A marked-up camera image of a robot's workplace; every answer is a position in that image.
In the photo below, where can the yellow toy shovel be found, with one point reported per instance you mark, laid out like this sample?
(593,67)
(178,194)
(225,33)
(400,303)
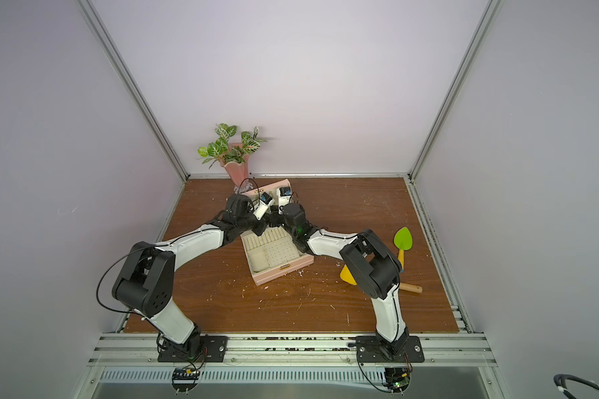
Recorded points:
(346,275)

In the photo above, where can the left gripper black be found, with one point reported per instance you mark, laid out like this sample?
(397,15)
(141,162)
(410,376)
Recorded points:
(261,224)

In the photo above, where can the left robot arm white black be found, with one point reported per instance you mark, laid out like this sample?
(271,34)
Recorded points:
(147,277)

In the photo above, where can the potted plant pink vase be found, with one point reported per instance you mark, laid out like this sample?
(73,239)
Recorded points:
(233,156)

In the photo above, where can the pink jewelry box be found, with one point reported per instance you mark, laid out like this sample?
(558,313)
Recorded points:
(272,255)

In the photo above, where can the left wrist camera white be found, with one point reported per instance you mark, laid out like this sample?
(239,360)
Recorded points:
(265,202)

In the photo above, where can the aluminium front rail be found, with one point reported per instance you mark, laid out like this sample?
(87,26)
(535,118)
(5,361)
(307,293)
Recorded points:
(301,349)

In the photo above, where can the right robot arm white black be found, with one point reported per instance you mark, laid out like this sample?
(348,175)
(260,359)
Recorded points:
(373,266)

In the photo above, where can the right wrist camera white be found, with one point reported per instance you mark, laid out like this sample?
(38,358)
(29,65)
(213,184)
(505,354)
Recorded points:
(285,194)

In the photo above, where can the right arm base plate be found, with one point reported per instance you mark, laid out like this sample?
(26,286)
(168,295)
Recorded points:
(373,349)

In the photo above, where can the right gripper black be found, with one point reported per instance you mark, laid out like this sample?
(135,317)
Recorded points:
(274,218)

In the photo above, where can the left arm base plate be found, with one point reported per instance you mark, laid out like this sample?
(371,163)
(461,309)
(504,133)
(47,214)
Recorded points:
(198,348)

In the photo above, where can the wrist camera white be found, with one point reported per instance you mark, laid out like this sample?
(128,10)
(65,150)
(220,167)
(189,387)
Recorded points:
(265,202)
(285,194)

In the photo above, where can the green toy trowel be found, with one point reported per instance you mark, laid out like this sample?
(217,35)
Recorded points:
(403,241)

